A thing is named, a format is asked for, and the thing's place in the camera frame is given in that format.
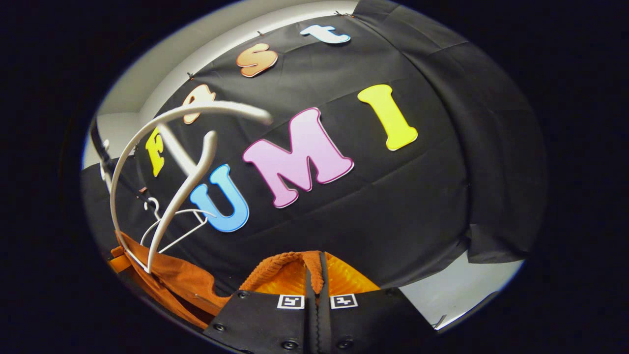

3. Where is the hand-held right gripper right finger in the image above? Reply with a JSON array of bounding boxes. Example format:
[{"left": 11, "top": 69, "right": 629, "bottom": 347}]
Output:
[{"left": 318, "top": 252, "right": 439, "bottom": 354}]

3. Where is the black clothes rack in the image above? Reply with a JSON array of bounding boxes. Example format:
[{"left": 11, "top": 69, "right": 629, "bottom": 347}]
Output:
[{"left": 90, "top": 118, "right": 116, "bottom": 174}]

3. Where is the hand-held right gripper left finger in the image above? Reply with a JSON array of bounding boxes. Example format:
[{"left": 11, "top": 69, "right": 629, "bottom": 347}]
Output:
[{"left": 203, "top": 258, "right": 318, "bottom": 354}]

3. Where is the white clothes hanger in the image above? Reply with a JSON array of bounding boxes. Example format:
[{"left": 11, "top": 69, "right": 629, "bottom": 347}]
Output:
[
  {"left": 141, "top": 197, "right": 217, "bottom": 254},
  {"left": 109, "top": 101, "right": 274, "bottom": 274}
]

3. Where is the orange corduroy jacket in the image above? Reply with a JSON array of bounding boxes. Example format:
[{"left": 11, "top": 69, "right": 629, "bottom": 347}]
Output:
[{"left": 108, "top": 231, "right": 325, "bottom": 330}]

